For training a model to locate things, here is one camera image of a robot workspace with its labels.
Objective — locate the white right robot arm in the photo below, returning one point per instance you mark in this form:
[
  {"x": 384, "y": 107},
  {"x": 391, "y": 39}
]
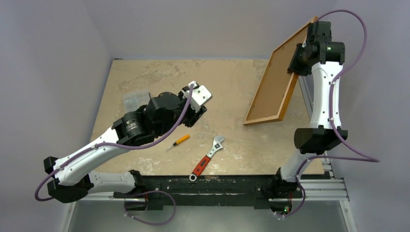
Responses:
[{"x": 322, "y": 58}]

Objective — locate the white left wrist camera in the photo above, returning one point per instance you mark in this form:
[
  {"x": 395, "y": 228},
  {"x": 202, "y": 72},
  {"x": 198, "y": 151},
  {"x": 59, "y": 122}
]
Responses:
[{"x": 200, "y": 95}]

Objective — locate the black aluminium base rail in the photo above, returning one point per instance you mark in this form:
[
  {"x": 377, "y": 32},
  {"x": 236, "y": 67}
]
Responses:
[{"x": 258, "y": 191}]

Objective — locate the yellow handled screwdriver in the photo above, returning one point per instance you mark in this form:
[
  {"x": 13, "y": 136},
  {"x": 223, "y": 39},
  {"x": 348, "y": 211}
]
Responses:
[{"x": 178, "y": 142}]

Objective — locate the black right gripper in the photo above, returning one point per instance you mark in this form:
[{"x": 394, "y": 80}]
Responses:
[{"x": 296, "y": 64}]

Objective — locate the wooden picture frame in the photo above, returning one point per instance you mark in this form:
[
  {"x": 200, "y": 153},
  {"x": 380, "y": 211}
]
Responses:
[{"x": 276, "y": 87}]

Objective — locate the red handled adjustable wrench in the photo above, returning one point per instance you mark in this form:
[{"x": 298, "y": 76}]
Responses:
[{"x": 199, "y": 168}]

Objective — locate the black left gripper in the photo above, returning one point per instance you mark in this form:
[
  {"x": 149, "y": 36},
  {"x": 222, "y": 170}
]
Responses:
[{"x": 194, "y": 116}]

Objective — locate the clear plastic screw box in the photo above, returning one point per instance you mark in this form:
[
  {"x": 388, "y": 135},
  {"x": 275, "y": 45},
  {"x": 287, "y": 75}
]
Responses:
[{"x": 133, "y": 100}]

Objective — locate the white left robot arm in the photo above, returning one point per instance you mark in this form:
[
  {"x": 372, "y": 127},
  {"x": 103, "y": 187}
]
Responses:
[{"x": 73, "y": 177}]

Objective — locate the silver right side rail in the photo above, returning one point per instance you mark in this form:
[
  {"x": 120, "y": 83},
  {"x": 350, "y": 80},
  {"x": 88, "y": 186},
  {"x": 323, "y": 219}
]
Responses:
[{"x": 325, "y": 130}]

